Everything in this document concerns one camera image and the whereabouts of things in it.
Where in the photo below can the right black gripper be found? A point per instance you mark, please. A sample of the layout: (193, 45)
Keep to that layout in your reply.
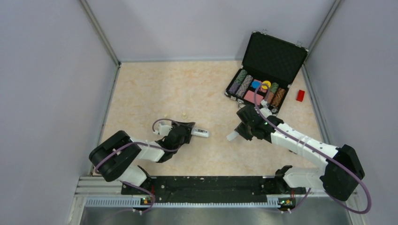
(241, 130)

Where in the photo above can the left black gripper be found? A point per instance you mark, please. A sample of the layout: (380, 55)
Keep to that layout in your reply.
(188, 125)

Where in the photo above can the white remote control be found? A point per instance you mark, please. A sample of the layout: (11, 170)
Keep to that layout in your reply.
(200, 132)

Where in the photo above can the white battery cover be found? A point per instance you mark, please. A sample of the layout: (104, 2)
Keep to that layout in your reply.
(232, 136)

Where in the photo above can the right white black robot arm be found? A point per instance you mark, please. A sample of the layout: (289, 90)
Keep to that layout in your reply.
(337, 170)

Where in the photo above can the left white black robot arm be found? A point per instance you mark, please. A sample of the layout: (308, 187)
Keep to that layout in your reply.
(114, 157)

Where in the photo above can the pink card deck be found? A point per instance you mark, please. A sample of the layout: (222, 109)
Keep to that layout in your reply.
(252, 97)

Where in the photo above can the blue round chip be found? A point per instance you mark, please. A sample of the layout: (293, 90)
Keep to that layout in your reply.
(255, 84)

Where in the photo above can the brown orange chip stack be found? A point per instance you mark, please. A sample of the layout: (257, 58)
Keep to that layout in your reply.
(277, 100)

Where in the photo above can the purple green chip stack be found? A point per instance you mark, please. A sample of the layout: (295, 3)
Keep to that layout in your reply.
(238, 81)

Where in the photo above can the green red chip stack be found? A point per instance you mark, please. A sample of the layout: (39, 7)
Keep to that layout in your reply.
(271, 92)

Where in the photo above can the yellow big blind chip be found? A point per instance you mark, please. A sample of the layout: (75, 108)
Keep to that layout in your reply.
(265, 85)

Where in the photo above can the red toy brick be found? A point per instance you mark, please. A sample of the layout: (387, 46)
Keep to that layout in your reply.
(300, 95)

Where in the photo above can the black poker chip case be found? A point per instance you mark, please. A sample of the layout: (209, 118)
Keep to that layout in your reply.
(268, 58)

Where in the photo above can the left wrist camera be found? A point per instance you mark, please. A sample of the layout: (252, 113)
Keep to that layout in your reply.
(160, 128)

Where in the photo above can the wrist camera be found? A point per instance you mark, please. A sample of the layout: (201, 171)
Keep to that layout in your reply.
(160, 128)
(265, 108)

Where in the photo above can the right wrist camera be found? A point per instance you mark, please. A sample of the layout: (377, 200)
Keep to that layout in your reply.
(265, 108)

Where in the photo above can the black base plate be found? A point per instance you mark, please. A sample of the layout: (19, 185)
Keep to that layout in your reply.
(217, 189)

